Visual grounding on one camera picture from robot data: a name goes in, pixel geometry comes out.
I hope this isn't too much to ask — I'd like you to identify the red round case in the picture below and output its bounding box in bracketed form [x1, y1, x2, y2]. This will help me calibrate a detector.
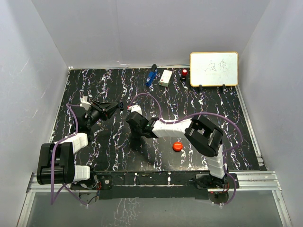
[172, 141, 183, 152]

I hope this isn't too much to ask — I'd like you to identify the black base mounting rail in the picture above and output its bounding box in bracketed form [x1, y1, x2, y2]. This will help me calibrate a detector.
[71, 170, 239, 201]

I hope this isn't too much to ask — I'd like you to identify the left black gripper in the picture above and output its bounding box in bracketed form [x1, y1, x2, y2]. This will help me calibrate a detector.
[86, 101, 119, 129]

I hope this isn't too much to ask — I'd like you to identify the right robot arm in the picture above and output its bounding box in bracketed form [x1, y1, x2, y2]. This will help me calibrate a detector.
[126, 111, 228, 188]

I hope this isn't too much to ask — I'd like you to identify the aluminium frame rail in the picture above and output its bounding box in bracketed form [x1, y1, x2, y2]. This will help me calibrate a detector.
[18, 171, 292, 227]

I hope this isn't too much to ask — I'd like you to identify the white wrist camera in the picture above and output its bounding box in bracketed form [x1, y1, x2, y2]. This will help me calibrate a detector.
[80, 96, 91, 110]
[127, 105, 142, 114]

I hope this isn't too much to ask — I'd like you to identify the red cap black bottle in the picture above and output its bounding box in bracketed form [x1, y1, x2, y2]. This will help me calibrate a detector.
[180, 69, 187, 80]

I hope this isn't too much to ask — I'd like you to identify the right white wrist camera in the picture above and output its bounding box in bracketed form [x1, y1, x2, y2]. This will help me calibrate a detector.
[127, 105, 142, 114]

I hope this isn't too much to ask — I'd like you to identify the blue stapler tool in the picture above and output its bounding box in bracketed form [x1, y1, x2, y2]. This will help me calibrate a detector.
[145, 64, 158, 87]

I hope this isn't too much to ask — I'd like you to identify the white rectangular box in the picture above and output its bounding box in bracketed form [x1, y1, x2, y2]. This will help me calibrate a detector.
[159, 70, 172, 87]

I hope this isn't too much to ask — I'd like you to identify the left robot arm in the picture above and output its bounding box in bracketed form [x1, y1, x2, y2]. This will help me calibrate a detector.
[36, 100, 124, 189]

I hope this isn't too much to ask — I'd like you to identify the white dry-erase board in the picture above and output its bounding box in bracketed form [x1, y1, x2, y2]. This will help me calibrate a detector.
[190, 52, 239, 87]

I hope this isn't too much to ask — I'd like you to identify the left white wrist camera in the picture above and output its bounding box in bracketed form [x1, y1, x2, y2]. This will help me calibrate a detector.
[80, 96, 91, 110]

